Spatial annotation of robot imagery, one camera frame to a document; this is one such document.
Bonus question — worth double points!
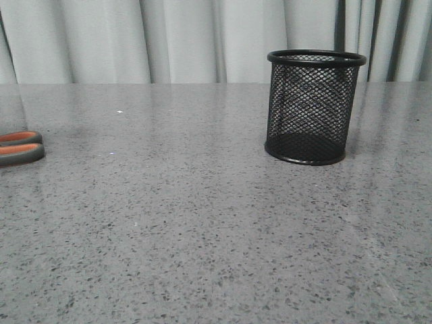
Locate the grey orange handled scissors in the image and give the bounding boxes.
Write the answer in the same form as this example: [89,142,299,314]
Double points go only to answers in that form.
[1,131,45,167]

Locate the black mesh pen bucket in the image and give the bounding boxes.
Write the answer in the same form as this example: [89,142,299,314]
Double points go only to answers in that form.
[265,49,367,165]

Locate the grey white curtain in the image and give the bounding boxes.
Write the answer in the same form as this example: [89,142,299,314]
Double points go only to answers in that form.
[1,1,431,84]

